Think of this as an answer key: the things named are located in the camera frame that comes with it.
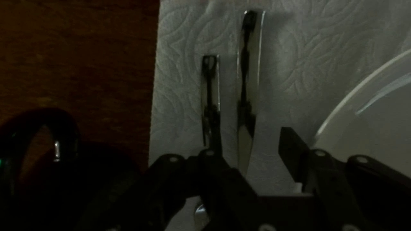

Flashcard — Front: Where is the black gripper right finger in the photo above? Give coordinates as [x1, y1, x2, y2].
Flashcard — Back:
[279, 128, 411, 231]

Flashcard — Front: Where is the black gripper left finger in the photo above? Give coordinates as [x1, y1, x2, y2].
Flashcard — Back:
[76, 151, 275, 231]

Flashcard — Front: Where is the white plate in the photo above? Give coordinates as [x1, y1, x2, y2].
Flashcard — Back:
[312, 51, 411, 178]

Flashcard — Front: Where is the black mug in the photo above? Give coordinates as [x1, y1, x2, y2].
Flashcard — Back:
[0, 107, 149, 231]

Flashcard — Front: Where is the white placemat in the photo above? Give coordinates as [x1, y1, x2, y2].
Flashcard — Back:
[149, 0, 411, 197]

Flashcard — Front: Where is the silver knife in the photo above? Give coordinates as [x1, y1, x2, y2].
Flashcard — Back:
[236, 9, 264, 175]

